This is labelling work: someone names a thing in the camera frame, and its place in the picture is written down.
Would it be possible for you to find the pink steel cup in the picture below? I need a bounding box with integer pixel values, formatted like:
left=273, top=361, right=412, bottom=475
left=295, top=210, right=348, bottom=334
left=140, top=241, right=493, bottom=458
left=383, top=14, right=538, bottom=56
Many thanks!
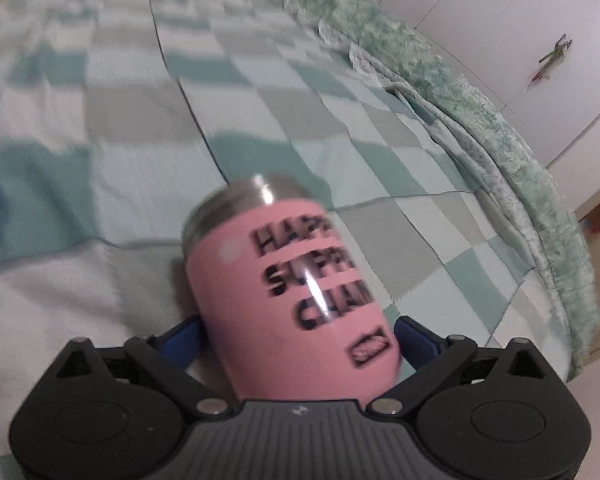
left=183, top=174, right=400, bottom=405

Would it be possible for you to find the green floral duvet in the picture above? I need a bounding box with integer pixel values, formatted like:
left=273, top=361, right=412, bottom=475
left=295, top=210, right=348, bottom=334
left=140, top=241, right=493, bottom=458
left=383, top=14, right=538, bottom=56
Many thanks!
left=279, top=0, right=600, bottom=378

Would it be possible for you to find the checkered green bed sheet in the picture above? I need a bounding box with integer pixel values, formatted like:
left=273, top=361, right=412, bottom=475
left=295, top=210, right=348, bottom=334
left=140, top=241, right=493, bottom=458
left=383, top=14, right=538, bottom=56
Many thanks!
left=0, top=0, right=571, bottom=411

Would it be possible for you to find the green hanging ornament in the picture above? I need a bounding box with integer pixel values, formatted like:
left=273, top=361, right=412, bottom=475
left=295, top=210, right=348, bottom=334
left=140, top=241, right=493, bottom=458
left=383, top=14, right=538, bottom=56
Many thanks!
left=528, top=34, right=573, bottom=88

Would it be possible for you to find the white wardrobe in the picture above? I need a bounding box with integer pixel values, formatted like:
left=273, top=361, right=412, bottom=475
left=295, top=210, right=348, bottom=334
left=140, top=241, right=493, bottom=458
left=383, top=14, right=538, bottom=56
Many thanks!
left=374, top=0, right=600, bottom=164

